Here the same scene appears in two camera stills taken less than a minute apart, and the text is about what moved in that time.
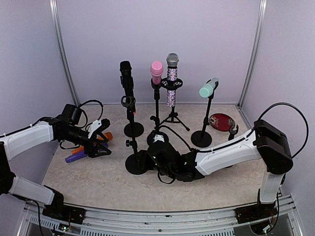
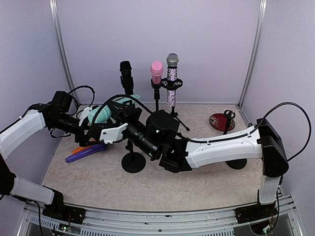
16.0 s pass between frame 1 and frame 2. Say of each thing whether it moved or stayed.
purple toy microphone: stayed
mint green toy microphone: moved
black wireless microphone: stayed
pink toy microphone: stayed
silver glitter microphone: stayed
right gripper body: moved
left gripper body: moved
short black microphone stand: moved
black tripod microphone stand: stayed
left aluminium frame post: stayed
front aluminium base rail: stayed
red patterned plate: stayed
